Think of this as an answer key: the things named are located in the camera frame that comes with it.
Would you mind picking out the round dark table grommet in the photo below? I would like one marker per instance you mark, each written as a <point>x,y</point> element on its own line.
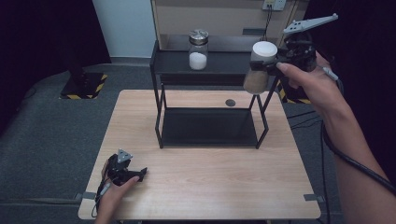
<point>230,102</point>

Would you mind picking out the white wall power outlet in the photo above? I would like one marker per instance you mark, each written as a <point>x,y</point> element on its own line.
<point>274,4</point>

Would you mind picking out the light wooden cabinet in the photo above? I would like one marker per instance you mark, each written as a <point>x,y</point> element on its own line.
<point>211,20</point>

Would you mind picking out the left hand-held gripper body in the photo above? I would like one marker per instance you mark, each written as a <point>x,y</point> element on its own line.
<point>118,171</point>

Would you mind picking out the glass jar with white lid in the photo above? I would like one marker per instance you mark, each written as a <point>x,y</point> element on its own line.
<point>260,82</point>

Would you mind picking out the grey cabinet label strip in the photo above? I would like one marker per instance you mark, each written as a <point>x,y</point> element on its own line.
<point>252,31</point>

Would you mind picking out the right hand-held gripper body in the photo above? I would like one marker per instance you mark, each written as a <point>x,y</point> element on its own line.
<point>300,49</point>

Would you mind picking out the glass jar with silver lid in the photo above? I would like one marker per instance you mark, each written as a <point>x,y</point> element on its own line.
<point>198,51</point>

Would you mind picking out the black metal shelf rack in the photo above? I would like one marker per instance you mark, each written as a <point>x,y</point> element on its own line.
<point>205,63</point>

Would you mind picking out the person's right hand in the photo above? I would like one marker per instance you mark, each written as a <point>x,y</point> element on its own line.
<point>317,87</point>

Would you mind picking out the black curtain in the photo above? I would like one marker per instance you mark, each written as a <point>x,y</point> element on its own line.
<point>37,40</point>
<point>373,46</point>

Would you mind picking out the black stand with striped base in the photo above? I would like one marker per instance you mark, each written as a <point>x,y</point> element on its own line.
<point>295,96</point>
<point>83,85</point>

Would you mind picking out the person's left hand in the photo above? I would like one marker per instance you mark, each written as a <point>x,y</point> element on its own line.
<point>113,196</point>

